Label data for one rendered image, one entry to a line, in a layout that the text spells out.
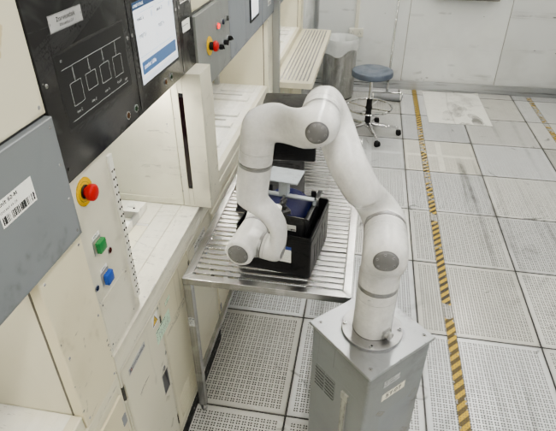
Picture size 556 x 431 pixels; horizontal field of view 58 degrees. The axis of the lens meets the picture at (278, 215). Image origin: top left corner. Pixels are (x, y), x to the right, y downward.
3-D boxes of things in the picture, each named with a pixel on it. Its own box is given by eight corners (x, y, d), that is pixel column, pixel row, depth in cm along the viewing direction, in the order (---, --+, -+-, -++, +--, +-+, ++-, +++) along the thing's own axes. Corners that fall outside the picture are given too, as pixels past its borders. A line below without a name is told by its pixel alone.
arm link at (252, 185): (301, 164, 132) (286, 252, 149) (245, 150, 135) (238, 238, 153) (292, 179, 125) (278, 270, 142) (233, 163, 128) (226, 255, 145)
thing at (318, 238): (237, 263, 184) (234, 225, 175) (262, 223, 206) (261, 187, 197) (309, 279, 177) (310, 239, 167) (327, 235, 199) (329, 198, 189)
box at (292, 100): (316, 162, 252) (318, 115, 238) (260, 159, 254) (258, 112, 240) (318, 138, 275) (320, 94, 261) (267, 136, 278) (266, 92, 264)
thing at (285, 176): (244, 256, 186) (240, 183, 169) (263, 227, 202) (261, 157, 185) (307, 270, 180) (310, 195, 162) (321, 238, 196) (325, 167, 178)
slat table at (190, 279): (336, 431, 211) (351, 298, 169) (200, 410, 219) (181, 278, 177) (351, 247, 317) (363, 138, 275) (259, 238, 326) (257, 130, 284)
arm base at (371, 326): (415, 333, 155) (424, 289, 145) (370, 362, 146) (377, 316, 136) (372, 299, 168) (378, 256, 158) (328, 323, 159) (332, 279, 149)
